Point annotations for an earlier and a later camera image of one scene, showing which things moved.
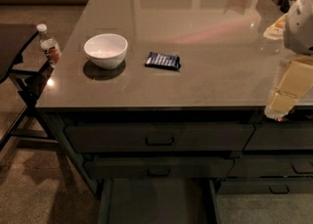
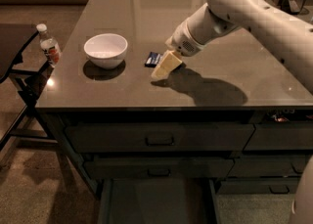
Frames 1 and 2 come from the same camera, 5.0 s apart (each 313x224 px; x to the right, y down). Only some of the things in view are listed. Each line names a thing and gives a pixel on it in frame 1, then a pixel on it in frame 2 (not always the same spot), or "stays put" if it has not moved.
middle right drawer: (298, 165) stays put
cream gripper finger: (296, 81) to (168, 63)
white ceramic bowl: (107, 51) stays put
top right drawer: (281, 136) stays put
